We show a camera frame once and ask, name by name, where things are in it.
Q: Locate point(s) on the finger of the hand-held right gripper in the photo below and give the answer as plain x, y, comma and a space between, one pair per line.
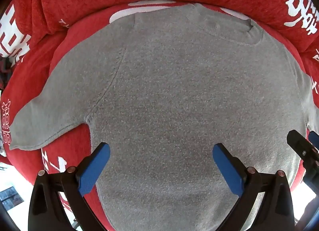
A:
300, 146
314, 138

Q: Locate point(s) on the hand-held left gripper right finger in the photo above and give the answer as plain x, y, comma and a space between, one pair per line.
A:
229, 168

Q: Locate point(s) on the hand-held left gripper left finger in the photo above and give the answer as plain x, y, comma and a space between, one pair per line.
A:
94, 168

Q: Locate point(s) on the grey sweater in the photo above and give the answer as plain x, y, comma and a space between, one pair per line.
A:
174, 84

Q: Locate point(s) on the dark flat object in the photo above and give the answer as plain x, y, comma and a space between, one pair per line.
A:
11, 197

